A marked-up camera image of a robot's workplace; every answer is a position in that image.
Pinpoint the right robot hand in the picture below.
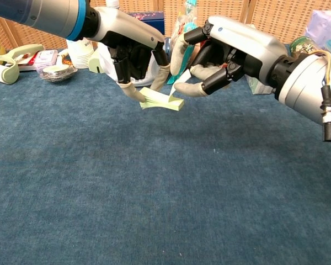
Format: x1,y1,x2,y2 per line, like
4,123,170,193
170,15,289,98

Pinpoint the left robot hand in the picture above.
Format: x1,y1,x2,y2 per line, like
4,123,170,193
92,6,172,103

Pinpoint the single green sticky note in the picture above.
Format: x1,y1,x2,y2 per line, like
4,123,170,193
169,68,193,99

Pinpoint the green sticky note pad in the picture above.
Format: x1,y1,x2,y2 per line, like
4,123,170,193
139,87,185,112

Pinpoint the navy blue long box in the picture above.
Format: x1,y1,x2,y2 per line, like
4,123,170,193
128,10,166,35

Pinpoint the wicker folding screen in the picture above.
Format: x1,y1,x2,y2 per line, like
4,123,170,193
0,0,331,52

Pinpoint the white long tissue box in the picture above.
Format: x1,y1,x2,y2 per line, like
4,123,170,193
245,74,274,95

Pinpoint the blue small pack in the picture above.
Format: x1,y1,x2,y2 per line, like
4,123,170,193
164,37,174,55

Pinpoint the pale green holder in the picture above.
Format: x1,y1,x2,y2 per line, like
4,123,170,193
88,51,105,74

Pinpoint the white paper cup stack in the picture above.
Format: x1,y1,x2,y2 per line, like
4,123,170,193
66,38,95,69

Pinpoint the green tea bottle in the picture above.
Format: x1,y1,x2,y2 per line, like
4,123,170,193
289,35,325,56

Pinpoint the teal snack bag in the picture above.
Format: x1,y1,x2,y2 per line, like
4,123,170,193
167,0,200,85

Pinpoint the small brown snack packet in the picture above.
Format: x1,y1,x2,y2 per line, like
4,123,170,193
56,49,72,67

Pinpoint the white blue soft pack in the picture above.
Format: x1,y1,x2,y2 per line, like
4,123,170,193
305,9,331,50

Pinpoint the clear purple plastic box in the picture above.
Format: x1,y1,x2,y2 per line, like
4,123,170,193
33,49,58,74

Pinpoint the red white small box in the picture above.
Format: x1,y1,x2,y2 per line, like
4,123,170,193
16,51,41,72

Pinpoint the green white lint roller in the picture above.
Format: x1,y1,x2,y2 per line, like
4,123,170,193
0,44,45,85

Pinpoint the blue tablecloth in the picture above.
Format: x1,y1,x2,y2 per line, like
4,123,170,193
0,44,331,265

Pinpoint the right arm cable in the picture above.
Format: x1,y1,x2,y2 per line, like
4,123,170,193
310,50,331,143

